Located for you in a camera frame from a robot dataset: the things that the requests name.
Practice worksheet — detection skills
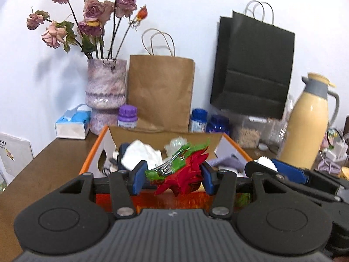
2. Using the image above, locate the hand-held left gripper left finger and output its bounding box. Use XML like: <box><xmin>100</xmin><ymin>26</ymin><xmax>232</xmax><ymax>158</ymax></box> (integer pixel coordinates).
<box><xmin>58</xmin><ymin>160</ymin><xmax>149</xmax><ymax>219</ymax></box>

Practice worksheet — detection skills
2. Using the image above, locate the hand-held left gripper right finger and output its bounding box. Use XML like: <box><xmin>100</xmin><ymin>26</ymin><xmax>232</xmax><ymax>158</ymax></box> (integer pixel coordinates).
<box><xmin>200</xmin><ymin>162</ymin><xmax>284</xmax><ymax>219</ymax></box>

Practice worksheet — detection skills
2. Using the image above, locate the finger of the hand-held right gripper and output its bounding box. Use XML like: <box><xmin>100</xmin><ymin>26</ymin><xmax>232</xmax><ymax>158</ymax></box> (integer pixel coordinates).
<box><xmin>253</xmin><ymin>172</ymin><xmax>339</xmax><ymax>202</ymax></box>
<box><xmin>244</xmin><ymin>158</ymin><xmax>310</xmax><ymax>184</ymax></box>

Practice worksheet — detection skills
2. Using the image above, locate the red artificial rose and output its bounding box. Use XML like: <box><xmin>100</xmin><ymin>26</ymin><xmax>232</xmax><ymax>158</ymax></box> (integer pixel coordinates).
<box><xmin>144</xmin><ymin>139</ymin><xmax>212</xmax><ymax>197</ymax></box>

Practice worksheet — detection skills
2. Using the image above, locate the white tissue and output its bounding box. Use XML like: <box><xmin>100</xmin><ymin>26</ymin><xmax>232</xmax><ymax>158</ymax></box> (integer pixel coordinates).
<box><xmin>120</xmin><ymin>139</ymin><xmax>163</xmax><ymax>171</ymax></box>

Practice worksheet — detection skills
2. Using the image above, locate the white ruffled paper liner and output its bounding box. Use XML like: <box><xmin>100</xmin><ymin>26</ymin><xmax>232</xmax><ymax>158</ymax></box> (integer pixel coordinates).
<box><xmin>258</xmin><ymin>156</ymin><xmax>279</xmax><ymax>173</ymax></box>

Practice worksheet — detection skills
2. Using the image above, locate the purple woven pouch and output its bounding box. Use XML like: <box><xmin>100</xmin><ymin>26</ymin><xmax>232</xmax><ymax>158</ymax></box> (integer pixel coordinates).
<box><xmin>210</xmin><ymin>154</ymin><xmax>246</xmax><ymax>174</ymax></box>

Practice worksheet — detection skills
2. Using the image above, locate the dark blue case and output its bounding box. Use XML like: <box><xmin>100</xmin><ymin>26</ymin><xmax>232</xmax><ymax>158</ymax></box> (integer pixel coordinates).
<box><xmin>118</xmin><ymin>142</ymin><xmax>131</xmax><ymax>171</ymax></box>

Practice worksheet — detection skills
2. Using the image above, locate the red cardboard box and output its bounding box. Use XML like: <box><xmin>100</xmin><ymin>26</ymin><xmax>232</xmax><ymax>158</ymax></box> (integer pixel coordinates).
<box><xmin>79</xmin><ymin>125</ymin><xmax>254</xmax><ymax>215</ymax></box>

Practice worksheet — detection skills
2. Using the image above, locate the clear plastic wrapper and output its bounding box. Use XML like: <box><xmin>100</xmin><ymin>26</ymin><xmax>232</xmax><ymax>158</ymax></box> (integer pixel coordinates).
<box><xmin>164</xmin><ymin>136</ymin><xmax>191</xmax><ymax>156</ymax></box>

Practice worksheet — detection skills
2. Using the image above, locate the clear plastic jar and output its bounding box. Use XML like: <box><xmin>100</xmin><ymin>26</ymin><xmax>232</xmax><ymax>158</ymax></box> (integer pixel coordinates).
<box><xmin>266</xmin><ymin>98</ymin><xmax>293</xmax><ymax>150</ymax></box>

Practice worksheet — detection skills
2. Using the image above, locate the pink snack bag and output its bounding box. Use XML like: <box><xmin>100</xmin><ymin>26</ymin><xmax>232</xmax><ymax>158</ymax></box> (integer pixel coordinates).
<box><xmin>320</xmin><ymin>127</ymin><xmax>344</xmax><ymax>150</ymax></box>

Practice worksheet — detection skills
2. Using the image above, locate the yellow thermos jug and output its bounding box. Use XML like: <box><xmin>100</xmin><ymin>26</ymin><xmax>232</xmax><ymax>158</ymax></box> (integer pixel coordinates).
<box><xmin>279</xmin><ymin>72</ymin><xmax>340</xmax><ymax>170</ymax></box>

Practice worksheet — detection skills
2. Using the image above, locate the white charger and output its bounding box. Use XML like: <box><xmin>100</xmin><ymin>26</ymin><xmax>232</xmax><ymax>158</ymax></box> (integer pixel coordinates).
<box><xmin>326</xmin><ymin>140</ymin><xmax>348</xmax><ymax>160</ymax></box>

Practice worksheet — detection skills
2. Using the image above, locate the clear container of seeds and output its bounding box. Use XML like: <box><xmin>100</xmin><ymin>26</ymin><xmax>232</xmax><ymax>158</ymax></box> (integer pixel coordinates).
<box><xmin>234</xmin><ymin>115</ymin><xmax>269</xmax><ymax>149</ymax></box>

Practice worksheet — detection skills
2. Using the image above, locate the blue capped bottle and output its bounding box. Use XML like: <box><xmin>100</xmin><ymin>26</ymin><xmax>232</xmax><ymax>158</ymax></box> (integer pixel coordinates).
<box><xmin>189</xmin><ymin>108</ymin><xmax>208</xmax><ymax>133</ymax></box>
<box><xmin>206</xmin><ymin>115</ymin><xmax>231</xmax><ymax>137</ymax></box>

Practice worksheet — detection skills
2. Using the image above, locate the purple capped bottle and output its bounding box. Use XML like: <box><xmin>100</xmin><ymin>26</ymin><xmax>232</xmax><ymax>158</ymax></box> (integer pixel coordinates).
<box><xmin>117</xmin><ymin>104</ymin><xmax>139</xmax><ymax>130</ymax></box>

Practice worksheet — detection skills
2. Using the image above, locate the blue white tissue box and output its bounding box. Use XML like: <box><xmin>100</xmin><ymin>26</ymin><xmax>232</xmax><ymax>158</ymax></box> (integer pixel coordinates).
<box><xmin>55</xmin><ymin>104</ymin><xmax>92</xmax><ymax>140</ymax></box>

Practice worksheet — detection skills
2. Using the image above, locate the brown paper bag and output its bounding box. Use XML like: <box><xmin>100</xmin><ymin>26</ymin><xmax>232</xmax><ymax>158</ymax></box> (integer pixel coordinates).
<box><xmin>128</xmin><ymin>28</ymin><xmax>196</xmax><ymax>133</ymax></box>

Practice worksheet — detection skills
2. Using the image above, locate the black paper bag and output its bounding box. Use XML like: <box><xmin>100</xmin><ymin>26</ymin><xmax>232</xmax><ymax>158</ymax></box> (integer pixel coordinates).
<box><xmin>210</xmin><ymin>0</ymin><xmax>295</xmax><ymax>120</ymax></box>

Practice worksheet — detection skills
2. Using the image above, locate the white panel with sticker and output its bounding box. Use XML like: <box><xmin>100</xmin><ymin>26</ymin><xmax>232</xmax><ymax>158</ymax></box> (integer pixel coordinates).
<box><xmin>0</xmin><ymin>132</ymin><xmax>34</xmax><ymax>194</ymax></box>

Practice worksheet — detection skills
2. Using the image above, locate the dried pink roses bouquet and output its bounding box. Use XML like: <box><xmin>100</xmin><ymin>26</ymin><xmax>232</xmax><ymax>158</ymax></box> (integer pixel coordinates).
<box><xmin>26</xmin><ymin>0</ymin><xmax>148</xmax><ymax>60</ymax></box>

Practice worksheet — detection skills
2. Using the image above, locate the purple cable coil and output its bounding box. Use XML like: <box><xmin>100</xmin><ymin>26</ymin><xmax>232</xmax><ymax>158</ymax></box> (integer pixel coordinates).
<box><xmin>318</xmin><ymin>158</ymin><xmax>341</xmax><ymax>174</ymax></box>

